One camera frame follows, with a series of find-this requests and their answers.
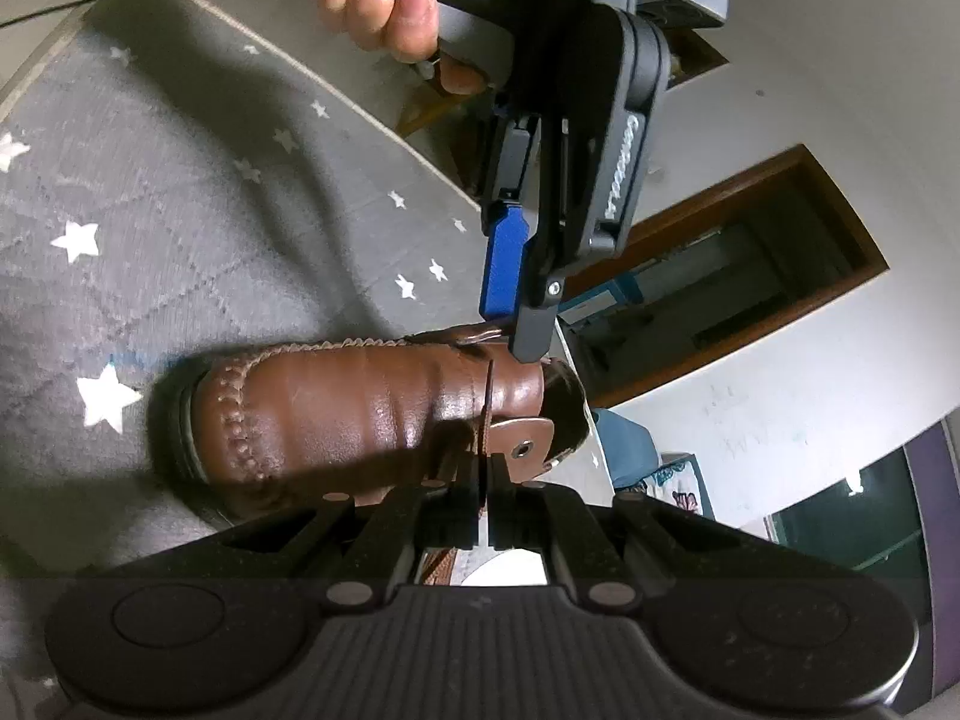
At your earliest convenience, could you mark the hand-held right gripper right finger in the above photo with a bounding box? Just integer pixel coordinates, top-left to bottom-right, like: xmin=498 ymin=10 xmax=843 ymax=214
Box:
xmin=487 ymin=453 xmax=745 ymax=614

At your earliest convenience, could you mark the grey star-print table cover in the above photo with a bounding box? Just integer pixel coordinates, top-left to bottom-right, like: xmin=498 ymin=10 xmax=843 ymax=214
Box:
xmin=0 ymin=0 xmax=601 ymax=720

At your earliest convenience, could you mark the purple curtain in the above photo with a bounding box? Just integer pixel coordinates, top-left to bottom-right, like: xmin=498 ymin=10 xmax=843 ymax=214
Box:
xmin=904 ymin=420 xmax=960 ymax=691

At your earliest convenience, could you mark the blue sofa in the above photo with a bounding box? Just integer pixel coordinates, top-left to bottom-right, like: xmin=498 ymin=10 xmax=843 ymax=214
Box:
xmin=592 ymin=409 xmax=662 ymax=490

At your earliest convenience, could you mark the brown wooden door frame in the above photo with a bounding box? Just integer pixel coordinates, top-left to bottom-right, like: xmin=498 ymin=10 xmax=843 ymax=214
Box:
xmin=555 ymin=146 xmax=890 ymax=406

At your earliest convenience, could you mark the butterfly print cushion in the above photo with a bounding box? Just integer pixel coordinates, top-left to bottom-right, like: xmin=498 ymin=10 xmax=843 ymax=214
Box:
xmin=645 ymin=454 xmax=710 ymax=515

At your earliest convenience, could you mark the blue cabinet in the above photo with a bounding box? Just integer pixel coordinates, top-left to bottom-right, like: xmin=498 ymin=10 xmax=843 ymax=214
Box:
xmin=559 ymin=277 xmax=642 ymax=331

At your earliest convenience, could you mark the wooden side table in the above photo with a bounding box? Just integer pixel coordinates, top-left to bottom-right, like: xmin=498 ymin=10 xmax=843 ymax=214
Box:
xmin=397 ymin=60 xmax=492 ymax=196

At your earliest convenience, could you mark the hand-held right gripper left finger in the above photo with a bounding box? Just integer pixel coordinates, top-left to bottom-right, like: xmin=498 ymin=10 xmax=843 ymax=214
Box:
xmin=223 ymin=452 xmax=481 ymax=614

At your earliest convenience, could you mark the wooden shelf cabinet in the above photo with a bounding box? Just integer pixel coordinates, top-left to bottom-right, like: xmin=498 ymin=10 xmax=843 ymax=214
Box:
xmin=664 ymin=19 xmax=730 ymax=95

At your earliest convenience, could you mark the brown leather shoe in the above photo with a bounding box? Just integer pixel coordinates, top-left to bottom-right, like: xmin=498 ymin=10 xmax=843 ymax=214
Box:
xmin=146 ymin=322 xmax=593 ymax=533

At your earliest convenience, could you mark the brown shoelace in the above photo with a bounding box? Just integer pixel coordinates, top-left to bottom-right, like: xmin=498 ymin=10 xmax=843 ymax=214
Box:
xmin=476 ymin=358 xmax=500 ymax=466

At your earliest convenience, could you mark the green-framed window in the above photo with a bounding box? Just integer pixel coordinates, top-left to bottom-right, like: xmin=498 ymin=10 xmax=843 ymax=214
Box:
xmin=765 ymin=427 xmax=960 ymax=616

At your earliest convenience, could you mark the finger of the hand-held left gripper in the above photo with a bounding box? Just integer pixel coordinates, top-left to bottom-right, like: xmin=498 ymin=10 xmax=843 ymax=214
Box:
xmin=478 ymin=114 xmax=542 ymax=320
xmin=508 ymin=118 xmax=625 ymax=365

